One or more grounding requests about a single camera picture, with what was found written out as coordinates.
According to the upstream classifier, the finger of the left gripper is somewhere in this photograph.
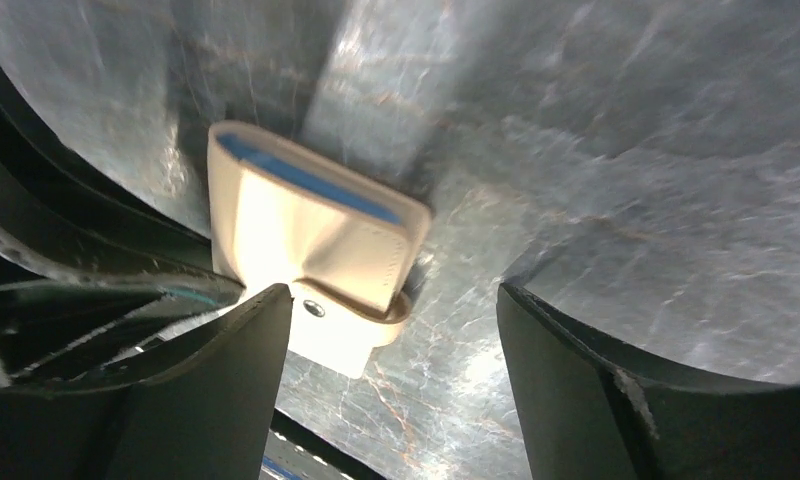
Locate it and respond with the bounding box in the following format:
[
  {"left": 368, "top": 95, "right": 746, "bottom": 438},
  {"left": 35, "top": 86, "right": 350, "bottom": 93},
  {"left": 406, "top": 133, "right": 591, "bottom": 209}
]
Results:
[{"left": 0, "top": 67, "right": 243, "bottom": 385}]

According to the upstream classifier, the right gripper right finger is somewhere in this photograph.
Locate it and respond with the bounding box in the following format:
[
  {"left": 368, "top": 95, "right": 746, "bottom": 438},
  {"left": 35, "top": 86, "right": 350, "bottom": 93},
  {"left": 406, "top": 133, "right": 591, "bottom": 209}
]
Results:
[{"left": 496, "top": 283, "right": 800, "bottom": 479}]

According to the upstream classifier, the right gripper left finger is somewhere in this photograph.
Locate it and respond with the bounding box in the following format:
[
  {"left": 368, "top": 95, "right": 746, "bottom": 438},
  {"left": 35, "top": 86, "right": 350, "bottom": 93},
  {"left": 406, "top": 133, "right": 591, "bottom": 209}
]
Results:
[{"left": 0, "top": 284, "right": 293, "bottom": 479}]

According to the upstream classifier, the beige leather card holder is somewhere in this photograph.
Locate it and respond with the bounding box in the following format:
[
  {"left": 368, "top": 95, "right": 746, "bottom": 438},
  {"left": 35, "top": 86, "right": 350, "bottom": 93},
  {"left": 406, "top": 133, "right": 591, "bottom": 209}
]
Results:
[{"left": 207, "top": 120, "right": 432, "bottom": 378}]

